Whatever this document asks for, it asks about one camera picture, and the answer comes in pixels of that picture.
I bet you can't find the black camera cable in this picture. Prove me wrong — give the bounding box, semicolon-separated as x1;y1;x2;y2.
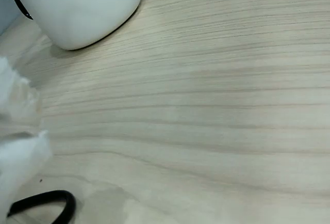
6;189;77;224

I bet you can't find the white mug black handle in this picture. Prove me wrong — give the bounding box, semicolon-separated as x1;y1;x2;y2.
11;0;142;51

